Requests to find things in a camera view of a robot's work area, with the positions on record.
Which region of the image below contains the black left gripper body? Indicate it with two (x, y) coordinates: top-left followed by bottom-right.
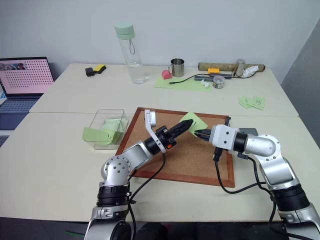
(155, 125), (179, 151)

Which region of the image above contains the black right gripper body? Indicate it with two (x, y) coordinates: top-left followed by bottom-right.
(205, 128), (225, 162)

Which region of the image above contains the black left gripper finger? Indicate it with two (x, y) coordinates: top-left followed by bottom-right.
(174, 122), (195, 139)
(171, 119), (194, 136)

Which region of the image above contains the green sticky note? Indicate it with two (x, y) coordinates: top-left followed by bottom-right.
(179, 111), (209, 138)

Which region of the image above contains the small clear jar of pushpins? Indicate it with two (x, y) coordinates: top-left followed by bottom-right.
(212, 75), (225, 90)

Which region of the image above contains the green note with handwriting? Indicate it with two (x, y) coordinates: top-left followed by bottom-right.
(237, 95), (255, 110)
(249, 95), (266, 111)

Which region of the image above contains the clear plastic box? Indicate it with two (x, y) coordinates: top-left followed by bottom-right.
(83, 108), (126, 151)

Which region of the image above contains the green note with black marks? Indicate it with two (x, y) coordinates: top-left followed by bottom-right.
(81, 126), (119, 145)

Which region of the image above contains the wood-framed cork board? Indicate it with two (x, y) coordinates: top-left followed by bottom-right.
(115, 107), (236, 188)

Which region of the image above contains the large green paper sheet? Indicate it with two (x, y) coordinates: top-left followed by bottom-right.
(153, 74), (214, 93)

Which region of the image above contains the pile of light green notes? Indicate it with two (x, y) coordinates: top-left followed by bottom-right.
(99, 118), (130, 145)

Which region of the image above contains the pink rounded object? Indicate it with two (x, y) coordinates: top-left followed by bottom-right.
(161, 69), (174, 81)

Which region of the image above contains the steel mug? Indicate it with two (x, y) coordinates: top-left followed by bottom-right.
(167, 57), (186, 78)

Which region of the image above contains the gray usb hub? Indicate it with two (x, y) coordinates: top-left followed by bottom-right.
(194, 72), (233, 82)

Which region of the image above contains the steel cylinder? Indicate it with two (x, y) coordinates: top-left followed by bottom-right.
(233, 58), (247, 77)

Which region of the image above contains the crumpled white tissue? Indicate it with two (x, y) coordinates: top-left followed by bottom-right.
(240, 65), (260, 79)

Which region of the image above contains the clear bottle with green lid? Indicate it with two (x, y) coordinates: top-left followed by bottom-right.
(114, 21), (148, 85)

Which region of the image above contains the yellow and black sponge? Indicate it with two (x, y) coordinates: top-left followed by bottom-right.
(92, 63), (107, 75)

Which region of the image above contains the open laptop with pink screen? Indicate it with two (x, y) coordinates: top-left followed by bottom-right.
(0, 56), (56, 131)

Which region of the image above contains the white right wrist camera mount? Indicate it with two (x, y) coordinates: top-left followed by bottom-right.
(209, 124), (240, 154)

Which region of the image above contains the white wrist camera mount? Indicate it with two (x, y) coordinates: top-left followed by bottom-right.
(209, 124), (240, 154)
(144, 108), (173, 154)

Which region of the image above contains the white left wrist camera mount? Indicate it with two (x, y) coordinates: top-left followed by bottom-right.
(144, 108), (173, 154)

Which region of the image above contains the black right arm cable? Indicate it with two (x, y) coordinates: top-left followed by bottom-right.
(212, 152), (316, 240)

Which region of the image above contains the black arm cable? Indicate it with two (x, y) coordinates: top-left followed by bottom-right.
(212, 152), (316, 240)
(126, 151), (168, 240)

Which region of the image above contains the black usb cable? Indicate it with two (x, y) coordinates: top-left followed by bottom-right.
(169, 73), (216, 85)

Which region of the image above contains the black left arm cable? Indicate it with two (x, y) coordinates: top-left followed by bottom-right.
(126, 151), (168, 240)

